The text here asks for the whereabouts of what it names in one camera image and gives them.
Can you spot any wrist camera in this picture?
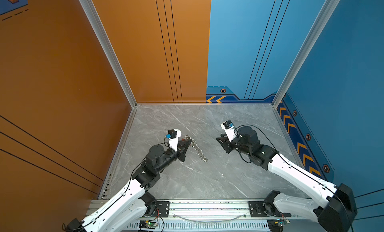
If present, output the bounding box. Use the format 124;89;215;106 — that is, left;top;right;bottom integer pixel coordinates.
221;120;237;142
165;129;181;152

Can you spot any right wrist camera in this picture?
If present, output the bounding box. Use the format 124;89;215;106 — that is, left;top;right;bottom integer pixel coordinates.
221;120;237;142

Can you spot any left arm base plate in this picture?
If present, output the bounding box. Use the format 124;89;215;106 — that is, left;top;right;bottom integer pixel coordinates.
144;201;170;218

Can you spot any green circuit board right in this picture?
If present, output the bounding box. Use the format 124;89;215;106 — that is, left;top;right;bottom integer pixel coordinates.
267;220;291;232

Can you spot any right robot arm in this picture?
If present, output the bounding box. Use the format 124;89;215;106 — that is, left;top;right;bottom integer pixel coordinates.
217;121;358;232

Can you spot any aluminium corner post right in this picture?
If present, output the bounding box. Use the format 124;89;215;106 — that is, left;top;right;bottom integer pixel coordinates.
272;0;341;109

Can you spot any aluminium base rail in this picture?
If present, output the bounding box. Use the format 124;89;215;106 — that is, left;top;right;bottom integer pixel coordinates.
78;198;344;232

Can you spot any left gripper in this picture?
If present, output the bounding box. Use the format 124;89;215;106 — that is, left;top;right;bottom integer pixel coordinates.
154;138;190;175

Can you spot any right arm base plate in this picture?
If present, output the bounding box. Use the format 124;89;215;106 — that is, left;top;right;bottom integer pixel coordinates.
248;201;292;218

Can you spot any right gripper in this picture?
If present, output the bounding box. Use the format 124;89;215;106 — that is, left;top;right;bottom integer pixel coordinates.
214;132;251;157

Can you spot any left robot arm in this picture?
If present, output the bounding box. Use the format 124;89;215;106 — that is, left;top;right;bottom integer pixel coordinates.
62;139;193;232

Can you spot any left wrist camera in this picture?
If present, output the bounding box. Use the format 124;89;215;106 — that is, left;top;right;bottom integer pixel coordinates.
165;129;181;152

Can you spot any aluminium corner post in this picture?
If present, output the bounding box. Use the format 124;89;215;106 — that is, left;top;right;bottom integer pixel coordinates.
79;0;138;109
272;0;341;109

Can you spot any green circuit board left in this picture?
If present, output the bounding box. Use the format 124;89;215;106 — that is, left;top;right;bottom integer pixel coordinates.
138;221;159;232

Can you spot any green circuit board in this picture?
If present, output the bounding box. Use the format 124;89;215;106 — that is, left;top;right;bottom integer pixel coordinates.
267;220;291;232
138;221;159;232

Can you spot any aluminium corner post left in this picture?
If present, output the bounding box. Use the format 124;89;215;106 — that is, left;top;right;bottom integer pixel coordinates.
79;0;138;109

